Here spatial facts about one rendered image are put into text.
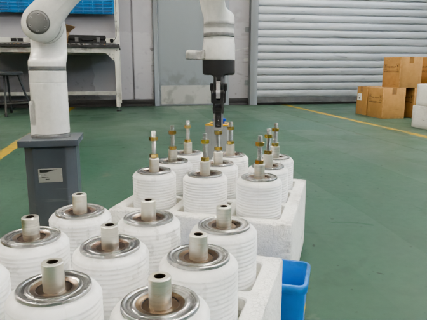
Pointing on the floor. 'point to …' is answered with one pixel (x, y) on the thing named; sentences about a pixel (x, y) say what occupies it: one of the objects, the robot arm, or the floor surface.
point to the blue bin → (294, 289)
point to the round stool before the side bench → (9, 91)
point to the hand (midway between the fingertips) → (218, 121)
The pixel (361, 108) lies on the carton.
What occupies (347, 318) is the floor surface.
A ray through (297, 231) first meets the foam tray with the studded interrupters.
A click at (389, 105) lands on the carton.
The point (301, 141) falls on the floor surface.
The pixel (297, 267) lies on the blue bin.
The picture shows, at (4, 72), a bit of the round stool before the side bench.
